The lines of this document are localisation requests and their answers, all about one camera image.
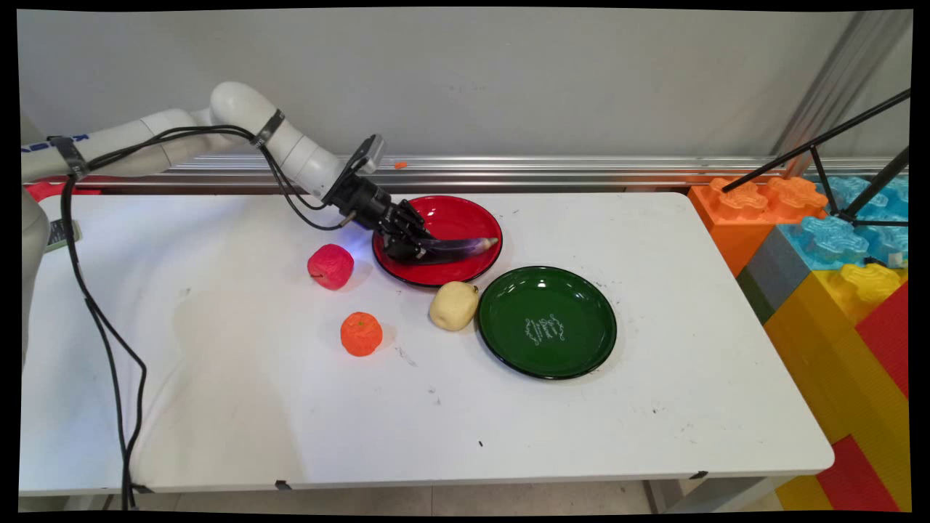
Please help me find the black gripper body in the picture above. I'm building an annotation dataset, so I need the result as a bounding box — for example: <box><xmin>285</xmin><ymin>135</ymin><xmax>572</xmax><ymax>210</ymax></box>
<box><xmin>322</xmin><ymin>169</ymin><xmax>399</xmax><ymax>233</ymax></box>

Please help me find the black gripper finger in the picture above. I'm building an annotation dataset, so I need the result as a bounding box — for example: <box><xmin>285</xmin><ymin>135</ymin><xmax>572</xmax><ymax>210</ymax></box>
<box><xmin>392</xmin><ymin>200</ymin><xmax>431</xmax><ymax>242</ymax></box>
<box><xmin>381</xmin><ymin>230</ymin><xmax>428</xmax><ymax>263</ymax></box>

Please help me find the purple toy eggplant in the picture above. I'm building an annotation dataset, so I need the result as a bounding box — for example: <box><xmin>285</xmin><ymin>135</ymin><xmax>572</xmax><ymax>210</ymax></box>
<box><xmin>418</xmin><ymin>235</ymin><xmax>500</xmax><ymax>256</ymax></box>

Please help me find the red enamel plate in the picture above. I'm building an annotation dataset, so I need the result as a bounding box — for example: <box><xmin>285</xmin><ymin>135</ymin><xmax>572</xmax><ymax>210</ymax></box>
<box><xmin>372</xmin><ymin>195</ymin><xmax>504</xmax><ymax>288</ymax></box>

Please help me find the red toy apple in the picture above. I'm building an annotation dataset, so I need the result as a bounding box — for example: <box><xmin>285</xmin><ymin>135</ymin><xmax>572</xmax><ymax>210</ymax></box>
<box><xmin>307</xmin><ymin>243</ymin><xmax>355</xmax><ymax>291</ymax></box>

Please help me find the cream toy potato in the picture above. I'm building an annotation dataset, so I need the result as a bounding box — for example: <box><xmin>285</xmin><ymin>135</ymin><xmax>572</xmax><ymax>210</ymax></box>
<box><xmin>429</xmin><ymin>281</ymin><xmax>480</xmax><ymax>332</ymax></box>

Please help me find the orange toy fruit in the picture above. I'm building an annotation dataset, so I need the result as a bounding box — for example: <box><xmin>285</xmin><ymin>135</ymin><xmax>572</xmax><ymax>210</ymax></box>
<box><xmin>340</xmin><ymin>312</ymin><xmax>384</xmax><ymax>357</ymax></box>

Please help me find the green enamel plate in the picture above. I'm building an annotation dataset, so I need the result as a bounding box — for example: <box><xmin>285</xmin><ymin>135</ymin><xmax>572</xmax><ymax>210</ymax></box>
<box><xmin>477</xmin><ymin>266</ymin><xmax>618</xmax><ymax>381</ymax></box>

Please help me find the green white label sticker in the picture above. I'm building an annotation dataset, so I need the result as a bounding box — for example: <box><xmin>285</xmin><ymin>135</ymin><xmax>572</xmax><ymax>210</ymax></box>
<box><xmin>45</xmin><ymin>218</ymin><xmax>83</xmax><ymax>254</ymax></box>

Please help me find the red flat object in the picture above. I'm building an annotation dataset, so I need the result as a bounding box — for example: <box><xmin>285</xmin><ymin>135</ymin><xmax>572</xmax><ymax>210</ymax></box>
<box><xmin>24</xmin><ymin>177</ymin><xmax>102</xmax><ymax>203</ymax></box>

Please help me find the orange foam block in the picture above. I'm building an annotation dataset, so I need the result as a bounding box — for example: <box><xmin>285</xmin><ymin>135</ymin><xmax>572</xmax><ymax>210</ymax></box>
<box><xmin>688</xmin><ymin>177</ymin><xmax>829</xmax><ymax>278</ymax></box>

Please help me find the grey foam block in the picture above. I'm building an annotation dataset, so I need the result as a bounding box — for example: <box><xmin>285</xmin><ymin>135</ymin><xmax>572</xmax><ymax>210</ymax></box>
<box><xmin>736</xmin><ymin>227</ymin><xmax>813</xmax><ymax>325</ymax></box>

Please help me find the black tripod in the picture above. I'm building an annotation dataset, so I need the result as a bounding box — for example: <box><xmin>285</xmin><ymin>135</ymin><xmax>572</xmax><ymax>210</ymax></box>
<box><xmin>721</xmin><ymin>89</ymin><xmax>913</xmax><ymax>266</ymax></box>

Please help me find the light blue foam block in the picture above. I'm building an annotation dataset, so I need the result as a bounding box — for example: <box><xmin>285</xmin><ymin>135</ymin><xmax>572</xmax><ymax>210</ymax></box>
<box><xmin>777</xmin><ymin>174</ymin><xmax>910</xmax><ymax>271</ymax></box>

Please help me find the yellow foam block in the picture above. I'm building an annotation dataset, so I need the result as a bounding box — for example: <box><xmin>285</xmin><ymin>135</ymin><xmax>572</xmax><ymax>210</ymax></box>
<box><xmin>763</xmin><ymin>261</ymin><xmax>910</xmax><ymax>513</ymax></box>

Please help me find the red foam block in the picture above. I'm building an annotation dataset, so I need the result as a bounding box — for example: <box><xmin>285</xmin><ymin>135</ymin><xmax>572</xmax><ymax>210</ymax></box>
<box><xmin>855</xmin><ymin>282</ymin><xmax>910</xmax><ymax>400</ymax></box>

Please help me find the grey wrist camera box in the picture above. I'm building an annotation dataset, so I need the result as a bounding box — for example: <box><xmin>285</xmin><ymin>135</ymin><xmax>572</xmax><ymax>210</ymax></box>
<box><xmin>353</xmin><ymin>134</ymin><xmax>387</xmax><ymax>176</ymax></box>

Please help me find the black velcro strap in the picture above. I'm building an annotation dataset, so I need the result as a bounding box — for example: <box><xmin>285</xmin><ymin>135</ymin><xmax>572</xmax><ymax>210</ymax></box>
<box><xmin>253</xmin><ymin>109</ymin><xmax>285</xmax><ymax>147</ymax></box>
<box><xmin>46</xmin><ymin>135</ymin><xmax>89</xmax><ymax>179</ymax></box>

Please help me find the aluminium rail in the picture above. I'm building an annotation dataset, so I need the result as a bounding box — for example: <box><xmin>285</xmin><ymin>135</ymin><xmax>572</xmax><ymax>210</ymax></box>
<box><xmin>94</xmin><ymin>153</ymin><xmax>909</xmax><ymax>194</ymax></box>

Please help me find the black cable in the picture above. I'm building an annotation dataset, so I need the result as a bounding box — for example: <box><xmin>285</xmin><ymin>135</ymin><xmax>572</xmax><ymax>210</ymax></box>
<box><xmin>60</xmin><ymin>125</ymin><xmax>357</xmax><ymax>511</ymax></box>

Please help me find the white table leg frame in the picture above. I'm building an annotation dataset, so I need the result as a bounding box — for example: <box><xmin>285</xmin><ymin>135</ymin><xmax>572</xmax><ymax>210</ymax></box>
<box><xmin>642</xmin><ymin>475</ymin><xmax>794</xmax><ymax>514</ymax></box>

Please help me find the aluminium diagonal post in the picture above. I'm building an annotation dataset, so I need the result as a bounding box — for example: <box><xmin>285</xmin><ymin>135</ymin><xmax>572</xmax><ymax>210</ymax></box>
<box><xmin>770</xmin><ymin>11</ymin><xmax>913</xmax><ymax>175</ymax></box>

